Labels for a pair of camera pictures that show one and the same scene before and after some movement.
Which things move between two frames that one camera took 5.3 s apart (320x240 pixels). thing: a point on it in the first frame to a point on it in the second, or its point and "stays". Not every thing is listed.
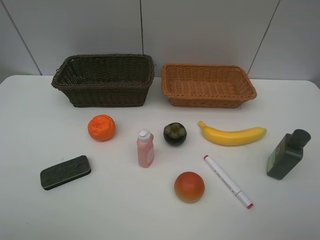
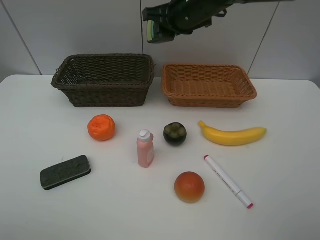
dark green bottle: x=286 y=153 to x=156 y=34
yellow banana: x=231 y=138 stays
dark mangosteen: x=175 y=133 stays
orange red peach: x=189 y=187 stays
